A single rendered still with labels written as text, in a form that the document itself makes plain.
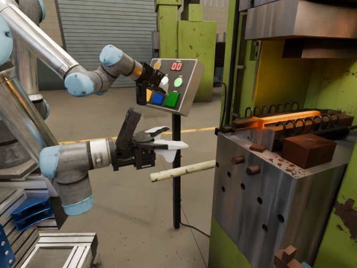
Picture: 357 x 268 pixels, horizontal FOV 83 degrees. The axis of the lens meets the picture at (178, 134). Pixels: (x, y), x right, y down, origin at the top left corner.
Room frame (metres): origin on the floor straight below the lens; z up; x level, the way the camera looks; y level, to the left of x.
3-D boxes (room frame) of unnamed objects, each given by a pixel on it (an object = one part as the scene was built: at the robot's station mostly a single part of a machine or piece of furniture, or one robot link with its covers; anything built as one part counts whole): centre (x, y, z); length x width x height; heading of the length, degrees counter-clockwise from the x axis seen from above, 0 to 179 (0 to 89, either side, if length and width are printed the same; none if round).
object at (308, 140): (0.56, -0.40, 0.95); 0.12 x 0.09 x 0.07; 113
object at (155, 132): (0.60, 0.07, 0.98); 0.09 x 0.03 x 0.06; 149
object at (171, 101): (1.03, 0.03, 1.01); 0.07 x 0.05 x 0.07; 48
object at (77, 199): (0.46, 0.29, 0.88); 0.11 x 0.08 x 0.11; 44
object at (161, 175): (0.99, -0.06, 0.62); 0.44 x 0.05 x 0.05; 113
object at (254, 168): (0.57, -0.24, 0.87); 0.04 x 0.03 x 0.03; 113
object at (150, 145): (0.50, 0.07, 1.00); 0.09 x 0.05 x 0.02; 77
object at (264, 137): (0.79, -0.47, 0.96); 0.42 x 0.20 x 0.09; 113
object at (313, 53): (0.78, -0.51, 1.24); 0.30 x 0.07 x 0.06; 113
